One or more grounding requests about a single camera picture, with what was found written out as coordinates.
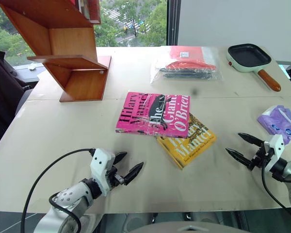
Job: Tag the mint green square frying pan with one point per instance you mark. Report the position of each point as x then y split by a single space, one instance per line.
248 57

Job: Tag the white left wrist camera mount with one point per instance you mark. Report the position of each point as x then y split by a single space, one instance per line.
100 165

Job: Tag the dark window frame post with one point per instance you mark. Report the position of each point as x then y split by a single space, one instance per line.
173 21

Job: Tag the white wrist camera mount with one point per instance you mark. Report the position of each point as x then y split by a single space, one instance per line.
100 165
276 149

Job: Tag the clear plastic zip bag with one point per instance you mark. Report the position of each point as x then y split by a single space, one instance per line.
215 72

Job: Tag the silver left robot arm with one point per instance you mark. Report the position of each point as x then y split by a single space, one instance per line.
72 196

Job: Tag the brown wooden zigzag bookshelf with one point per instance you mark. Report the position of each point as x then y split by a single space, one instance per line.
70 41

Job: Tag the black pens in bag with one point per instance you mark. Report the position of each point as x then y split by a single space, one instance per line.
184 75

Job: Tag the dark chair with black jacket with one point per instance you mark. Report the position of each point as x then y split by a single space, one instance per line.
3 97

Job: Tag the yellow paperback book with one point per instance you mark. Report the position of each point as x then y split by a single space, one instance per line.
194 148

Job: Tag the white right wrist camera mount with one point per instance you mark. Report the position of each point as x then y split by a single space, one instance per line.
276 149

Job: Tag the small white object on sill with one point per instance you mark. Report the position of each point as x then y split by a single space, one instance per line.
32 67

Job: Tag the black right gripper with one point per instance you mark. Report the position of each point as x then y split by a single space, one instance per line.
259 159

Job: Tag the pink paperback book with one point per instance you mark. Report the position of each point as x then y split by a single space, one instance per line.
140 114

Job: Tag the dark rounded shape under table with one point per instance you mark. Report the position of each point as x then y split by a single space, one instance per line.
135 221
206 218

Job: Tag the red upright book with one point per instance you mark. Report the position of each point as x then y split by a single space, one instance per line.
95 11

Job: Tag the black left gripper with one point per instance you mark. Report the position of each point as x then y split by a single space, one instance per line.
115 178

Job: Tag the red folded item in bag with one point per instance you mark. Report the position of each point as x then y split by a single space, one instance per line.
191 63

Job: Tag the purple tissue pack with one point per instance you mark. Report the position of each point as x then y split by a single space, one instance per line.
281 121

